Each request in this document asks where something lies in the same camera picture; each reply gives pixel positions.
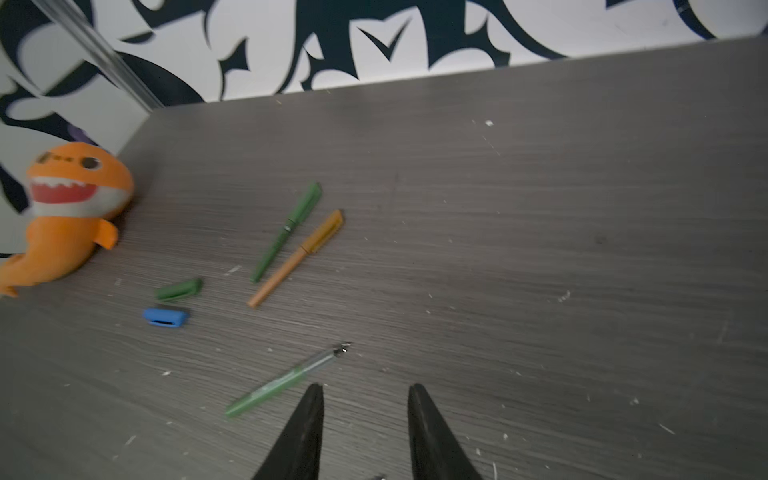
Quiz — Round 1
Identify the light green pen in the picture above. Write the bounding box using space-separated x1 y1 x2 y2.
250 221 296 283

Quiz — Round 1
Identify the dark green pen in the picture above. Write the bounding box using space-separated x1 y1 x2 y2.
225 341 352 418

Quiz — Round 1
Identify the dark green pen cap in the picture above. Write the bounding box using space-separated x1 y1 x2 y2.
154 278 203 302

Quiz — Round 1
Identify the orange pen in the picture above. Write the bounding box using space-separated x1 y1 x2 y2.
247 248 308 308

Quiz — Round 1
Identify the orange shark plush toy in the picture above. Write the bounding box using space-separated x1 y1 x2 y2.
1 142 135 297

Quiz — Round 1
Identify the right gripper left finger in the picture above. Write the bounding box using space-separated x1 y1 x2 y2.
252 383 324 480

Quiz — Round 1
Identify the light green pen cap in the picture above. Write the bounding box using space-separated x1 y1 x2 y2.
285 182 323 231

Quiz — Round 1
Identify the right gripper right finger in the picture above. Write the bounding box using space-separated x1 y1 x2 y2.
407 384 481 480

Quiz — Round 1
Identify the orange pen cap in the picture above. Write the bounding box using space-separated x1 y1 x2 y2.
301 209 344 254

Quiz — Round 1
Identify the blue pen cap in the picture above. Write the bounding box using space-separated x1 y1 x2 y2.
142 308 190 328

